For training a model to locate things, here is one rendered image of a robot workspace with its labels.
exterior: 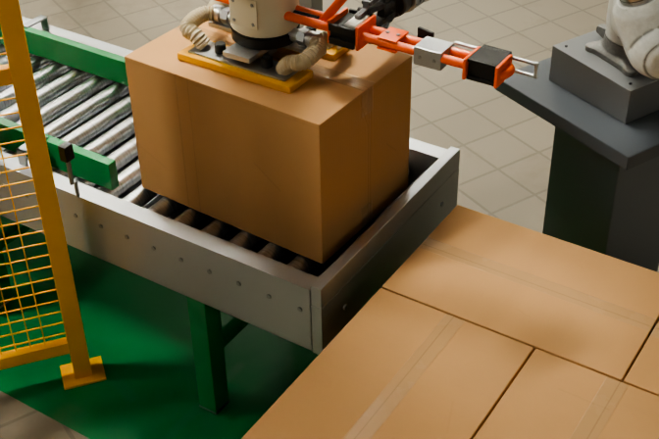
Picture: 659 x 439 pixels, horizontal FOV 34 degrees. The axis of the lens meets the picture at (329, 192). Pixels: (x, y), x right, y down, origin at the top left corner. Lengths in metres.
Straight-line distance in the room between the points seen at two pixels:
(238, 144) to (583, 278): 0.89
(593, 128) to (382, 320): 0.77
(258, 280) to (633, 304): 0.88
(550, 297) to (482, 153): 1.56
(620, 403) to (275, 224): 0.92
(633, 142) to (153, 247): 1.24
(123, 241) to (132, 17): 2.48
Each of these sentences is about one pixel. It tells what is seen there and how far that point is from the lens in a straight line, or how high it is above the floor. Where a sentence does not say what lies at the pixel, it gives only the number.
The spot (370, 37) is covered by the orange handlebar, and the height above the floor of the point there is 1.09.
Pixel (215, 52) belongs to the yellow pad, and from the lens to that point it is 2.68.
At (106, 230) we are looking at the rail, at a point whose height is 0.52.
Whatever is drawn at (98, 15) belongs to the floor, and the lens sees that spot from 5.27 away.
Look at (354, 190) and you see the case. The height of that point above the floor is 0.69.
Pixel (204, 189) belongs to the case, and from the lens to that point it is 2.78.
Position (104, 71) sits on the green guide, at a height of 0.58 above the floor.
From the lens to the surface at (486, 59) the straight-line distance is 2.36.
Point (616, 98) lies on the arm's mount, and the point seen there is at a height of 0.81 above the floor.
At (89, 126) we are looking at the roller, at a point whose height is 0.55.
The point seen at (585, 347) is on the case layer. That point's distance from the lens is 2.48.
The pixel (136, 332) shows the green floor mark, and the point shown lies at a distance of 3.34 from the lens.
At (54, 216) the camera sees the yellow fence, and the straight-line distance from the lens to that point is 2.86.
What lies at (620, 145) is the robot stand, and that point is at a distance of 2.79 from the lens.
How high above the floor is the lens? 2.20
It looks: 35 degrees down
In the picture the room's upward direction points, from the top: 1 degrees counter-clockwise
